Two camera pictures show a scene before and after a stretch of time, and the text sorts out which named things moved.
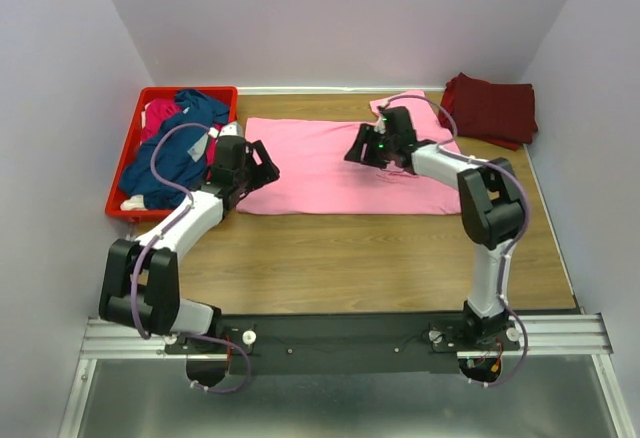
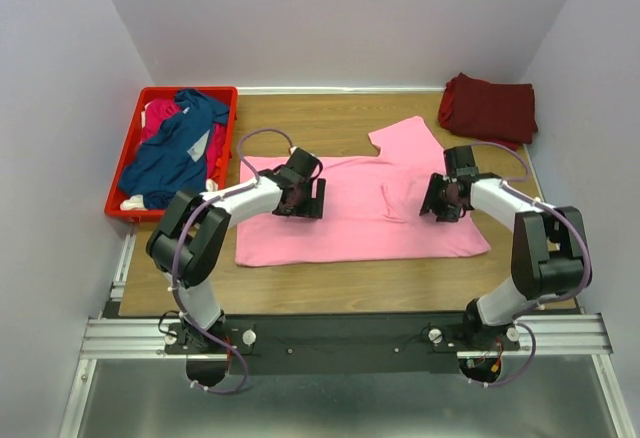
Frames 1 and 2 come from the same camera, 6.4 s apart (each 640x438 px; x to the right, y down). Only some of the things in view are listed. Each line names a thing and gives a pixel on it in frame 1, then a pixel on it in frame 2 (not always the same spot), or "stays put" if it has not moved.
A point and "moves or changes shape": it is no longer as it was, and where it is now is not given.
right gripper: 366,136 → 430,200
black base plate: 337,344 stays put
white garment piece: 135,203 stays put
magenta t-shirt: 158,111 stays put
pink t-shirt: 299,167 moves or changes shape
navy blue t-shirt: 181,157 stays put
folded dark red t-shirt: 503,114 stays put
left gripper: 266,172 → 312,208
